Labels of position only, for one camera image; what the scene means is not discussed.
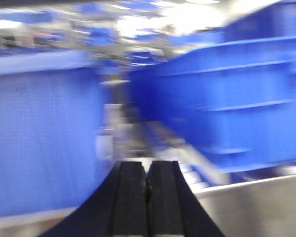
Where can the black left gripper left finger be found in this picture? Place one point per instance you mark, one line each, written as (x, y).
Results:
(116, 209)

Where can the blue bin front right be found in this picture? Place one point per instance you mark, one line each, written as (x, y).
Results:
(234, 101)

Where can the blue bin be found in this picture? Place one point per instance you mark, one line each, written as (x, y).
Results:
(234, 101)
(51, 105)

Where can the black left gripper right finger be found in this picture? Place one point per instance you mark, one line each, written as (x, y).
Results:
(173, 209)

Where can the blue bin front left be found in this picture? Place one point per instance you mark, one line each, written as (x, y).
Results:
(51, 105)

